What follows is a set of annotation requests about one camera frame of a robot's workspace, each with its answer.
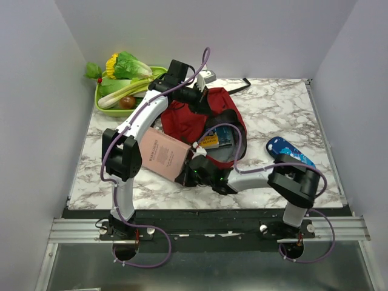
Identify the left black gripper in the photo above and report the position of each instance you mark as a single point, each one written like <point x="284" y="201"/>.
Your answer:
<point x="200" y="105"/>

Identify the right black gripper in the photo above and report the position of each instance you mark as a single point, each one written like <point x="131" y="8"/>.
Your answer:
<point x="183" y="178"/>

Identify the red backpack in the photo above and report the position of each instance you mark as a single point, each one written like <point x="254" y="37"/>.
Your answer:
<point x="182" y="124"/>

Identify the orange treehouse book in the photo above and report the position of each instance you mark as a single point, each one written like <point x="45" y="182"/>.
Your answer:
<point x="210" y="142"/>

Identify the teal blue book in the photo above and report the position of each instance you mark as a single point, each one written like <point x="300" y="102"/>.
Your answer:
<point x="225" y="136"/>

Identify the pink book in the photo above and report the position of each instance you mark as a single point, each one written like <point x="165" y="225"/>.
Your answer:
<point x="163" y="154"/>

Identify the blue dinosaur pencil case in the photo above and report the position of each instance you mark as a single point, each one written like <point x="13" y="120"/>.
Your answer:
<point x="278" y="145"/>

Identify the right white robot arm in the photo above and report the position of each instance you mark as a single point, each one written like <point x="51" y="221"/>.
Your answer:
<point x="294" y="180"/>

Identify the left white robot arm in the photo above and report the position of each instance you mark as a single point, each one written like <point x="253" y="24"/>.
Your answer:
<point x="121" y="156"/>

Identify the green plastic tray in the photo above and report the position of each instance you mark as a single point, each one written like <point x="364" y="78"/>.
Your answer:
<point x="116" y="111"/>

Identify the celery stalk toy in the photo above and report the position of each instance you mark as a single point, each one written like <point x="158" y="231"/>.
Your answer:
<point x="137" y="86"/>

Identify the brown onion toy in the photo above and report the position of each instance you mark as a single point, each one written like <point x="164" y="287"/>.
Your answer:
<point x="127" y="102"/>

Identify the green lettuce toy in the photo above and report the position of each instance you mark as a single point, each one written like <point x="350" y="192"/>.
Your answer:
<point x="128" y="66"/>

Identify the bok choy toy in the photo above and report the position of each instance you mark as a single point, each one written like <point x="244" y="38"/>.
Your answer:
<point x="108" y="85"/>

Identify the yellow flower toy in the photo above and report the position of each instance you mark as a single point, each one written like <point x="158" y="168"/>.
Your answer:
<point x="110" y="66"/>

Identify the green leafy sprig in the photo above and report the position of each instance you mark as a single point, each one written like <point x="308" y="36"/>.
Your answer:
<point x="92" y="71"/>

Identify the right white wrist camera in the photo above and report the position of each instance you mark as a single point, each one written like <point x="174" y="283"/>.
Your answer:
<point x="198" y="150"/>

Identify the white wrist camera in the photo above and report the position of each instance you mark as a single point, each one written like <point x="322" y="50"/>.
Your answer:
<point x="198" y="150"/>
<point x="203" y="78"/>

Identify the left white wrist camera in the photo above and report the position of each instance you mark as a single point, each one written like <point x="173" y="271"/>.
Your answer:
<point x="203" y="78"/>

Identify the black mounting base plate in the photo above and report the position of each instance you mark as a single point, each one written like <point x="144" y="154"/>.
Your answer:
<point x="199" y="230"/>

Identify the aluminium rail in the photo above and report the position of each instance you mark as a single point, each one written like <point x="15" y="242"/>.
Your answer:
<point x="84" y="231"/>

